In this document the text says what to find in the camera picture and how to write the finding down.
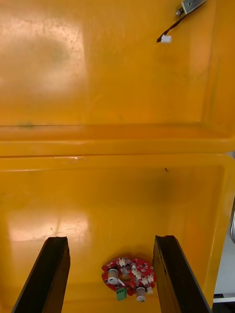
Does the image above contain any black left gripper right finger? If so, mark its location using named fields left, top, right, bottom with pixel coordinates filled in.
left=153, top=234, right=212, bottom=313

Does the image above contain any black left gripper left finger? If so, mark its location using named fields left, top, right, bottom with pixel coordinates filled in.
left=11, top=235, right=71, bottom=313

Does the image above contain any round red circuit board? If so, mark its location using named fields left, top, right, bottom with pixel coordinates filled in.
left=101, top=253, right=157, bottom=303

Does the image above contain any steel tray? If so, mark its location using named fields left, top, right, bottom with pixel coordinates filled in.
left=229, top=202, right=235, bottom=242

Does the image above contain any yellow-orange plastic bin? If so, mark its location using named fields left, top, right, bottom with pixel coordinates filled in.
left=0, top=0, right=235, bottom=157
left=0, top=151, right=235, bottom=313

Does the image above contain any small metal solenoid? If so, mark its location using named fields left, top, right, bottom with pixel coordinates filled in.
left=156, top=0, right=209, bottom=45

